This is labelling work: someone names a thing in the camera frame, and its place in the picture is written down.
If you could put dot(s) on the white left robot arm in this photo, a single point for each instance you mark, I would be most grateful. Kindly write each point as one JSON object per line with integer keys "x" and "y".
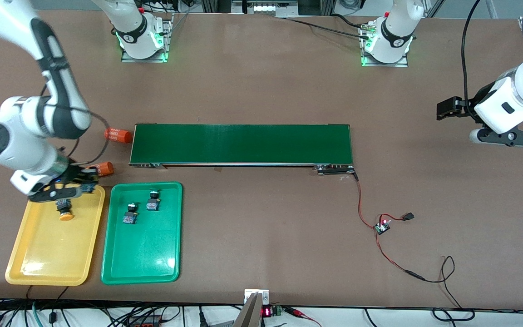
{"x": 513, "y": 106}

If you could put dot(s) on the yellow plastic tray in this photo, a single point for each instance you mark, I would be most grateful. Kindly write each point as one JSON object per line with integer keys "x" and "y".
{"x": 52, "y": 245}

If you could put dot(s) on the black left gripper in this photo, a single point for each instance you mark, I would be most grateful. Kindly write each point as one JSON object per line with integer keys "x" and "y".
{"x": 466, "y": 109}

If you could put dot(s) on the green plastic tray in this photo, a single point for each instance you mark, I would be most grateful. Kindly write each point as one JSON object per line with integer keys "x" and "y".
{"x": 152, "y": 250}

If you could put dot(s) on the red digit display module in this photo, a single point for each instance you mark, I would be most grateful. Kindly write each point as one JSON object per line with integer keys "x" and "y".
{"x": 267, "y": 311}

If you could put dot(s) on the green push button switch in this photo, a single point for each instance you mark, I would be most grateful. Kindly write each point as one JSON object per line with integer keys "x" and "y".
{"x": 153, "y": 203}
{"x": 130, "y": 217}

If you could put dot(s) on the metal rack device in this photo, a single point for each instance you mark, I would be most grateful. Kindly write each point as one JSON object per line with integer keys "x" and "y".
{"x": 266, "y": 8}

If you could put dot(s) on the grey metal pole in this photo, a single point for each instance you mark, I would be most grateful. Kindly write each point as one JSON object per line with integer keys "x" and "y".
{"x": 248, "y": 315}

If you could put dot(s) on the black power strip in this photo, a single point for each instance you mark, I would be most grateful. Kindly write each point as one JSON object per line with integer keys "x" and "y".
{"x": 145, "y": 323}

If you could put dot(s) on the small circuit board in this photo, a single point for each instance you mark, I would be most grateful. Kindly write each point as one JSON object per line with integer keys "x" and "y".
{"x": 383, "y": 227}

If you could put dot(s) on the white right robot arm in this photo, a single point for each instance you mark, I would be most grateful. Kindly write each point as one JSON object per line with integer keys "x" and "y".
{"x": 16, "y": 145}

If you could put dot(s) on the metal table edge bracket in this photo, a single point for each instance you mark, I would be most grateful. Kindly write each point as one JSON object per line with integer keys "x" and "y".
{"x": 249, "y": 295}

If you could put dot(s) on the green conveyor belt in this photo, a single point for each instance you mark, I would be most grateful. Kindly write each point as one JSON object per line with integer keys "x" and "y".
{"x": 243, "y": 143}

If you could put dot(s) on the black connector plug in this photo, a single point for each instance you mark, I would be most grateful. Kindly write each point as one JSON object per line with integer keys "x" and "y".
{"x": 408, "y": 216}

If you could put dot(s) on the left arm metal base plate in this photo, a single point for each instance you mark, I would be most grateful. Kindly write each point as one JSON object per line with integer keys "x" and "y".
{"x": 379, "y": 64}

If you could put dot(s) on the red clip lead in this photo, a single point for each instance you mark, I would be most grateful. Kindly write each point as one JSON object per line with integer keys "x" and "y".
{"x": 298, "y": 312}

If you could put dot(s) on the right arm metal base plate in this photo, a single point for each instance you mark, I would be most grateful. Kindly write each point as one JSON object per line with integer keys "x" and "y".
{"x": 143, "y": 59}

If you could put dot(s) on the orange cylinder with white print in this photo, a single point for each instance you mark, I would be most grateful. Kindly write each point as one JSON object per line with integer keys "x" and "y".
{"x": 117, "y": 135}
{"x": 106, "y": 168}

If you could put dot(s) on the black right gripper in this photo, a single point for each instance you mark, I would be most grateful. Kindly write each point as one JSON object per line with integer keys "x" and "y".
{"x": 75, "y": 174}

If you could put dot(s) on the yellow push button switch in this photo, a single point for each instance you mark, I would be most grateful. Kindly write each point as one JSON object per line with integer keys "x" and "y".
{"x": 65, "y": 211}
{"x": 89, "y": 187}

